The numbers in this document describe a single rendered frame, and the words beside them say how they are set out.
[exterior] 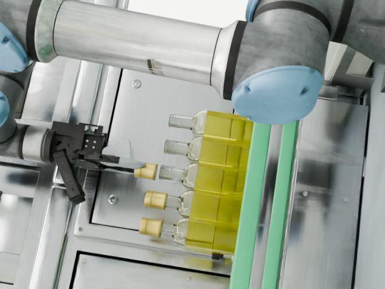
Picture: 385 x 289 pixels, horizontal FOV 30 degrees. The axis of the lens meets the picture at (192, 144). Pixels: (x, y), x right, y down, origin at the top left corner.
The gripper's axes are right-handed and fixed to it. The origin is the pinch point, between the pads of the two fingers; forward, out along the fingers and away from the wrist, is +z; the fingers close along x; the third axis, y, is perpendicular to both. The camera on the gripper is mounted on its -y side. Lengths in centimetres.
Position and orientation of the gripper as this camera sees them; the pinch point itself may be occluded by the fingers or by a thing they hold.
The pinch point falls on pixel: (139, 169)
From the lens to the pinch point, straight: 150.3
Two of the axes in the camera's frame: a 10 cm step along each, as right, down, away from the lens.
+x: 0.2, 2.9, 9.6
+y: 1.6, -9.5, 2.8
